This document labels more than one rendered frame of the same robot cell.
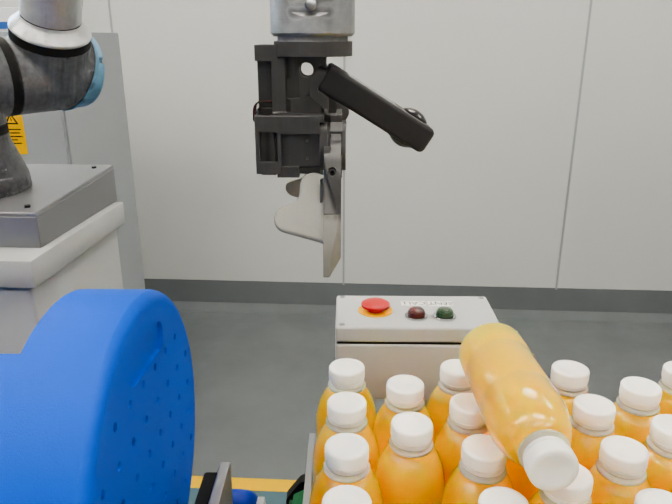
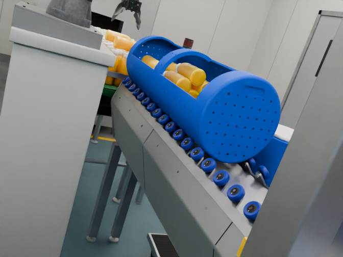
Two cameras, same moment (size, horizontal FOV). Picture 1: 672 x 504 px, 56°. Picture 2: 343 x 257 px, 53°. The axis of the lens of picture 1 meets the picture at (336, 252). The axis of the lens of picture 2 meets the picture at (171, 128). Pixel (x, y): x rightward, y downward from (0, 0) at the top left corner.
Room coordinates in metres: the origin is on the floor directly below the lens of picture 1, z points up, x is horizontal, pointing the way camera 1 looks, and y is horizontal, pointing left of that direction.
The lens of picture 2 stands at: (1.11, 1.83, 1.29)
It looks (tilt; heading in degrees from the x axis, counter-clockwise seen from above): 16 degrees down; 242
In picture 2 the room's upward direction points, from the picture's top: 18 degrees clockwise
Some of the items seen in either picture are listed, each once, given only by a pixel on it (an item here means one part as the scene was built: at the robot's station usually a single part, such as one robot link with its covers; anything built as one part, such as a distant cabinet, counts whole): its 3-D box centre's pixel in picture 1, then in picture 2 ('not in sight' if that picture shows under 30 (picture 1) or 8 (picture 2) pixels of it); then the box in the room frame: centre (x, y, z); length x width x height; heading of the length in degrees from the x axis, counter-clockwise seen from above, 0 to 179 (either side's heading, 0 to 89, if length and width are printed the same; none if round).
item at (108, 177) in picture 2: not in sight; (103, 194); (0.51, 0.18, 0.31); 0.06 x 0.06 x 0.63; 89
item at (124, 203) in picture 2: not in sight; (127, 196); (0.37, 0.18, 0.31); 0.06 x 0.06 x 0.63; 89
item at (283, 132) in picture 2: not in sight; (289, 134); (0.04, 0.82, 1.03); 0.28 x 0.28 x 0.01
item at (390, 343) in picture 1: (413, 345); not in sight; (0.73, -0.10, 1.05); 0.20 x 0.10 x 0.10; 89
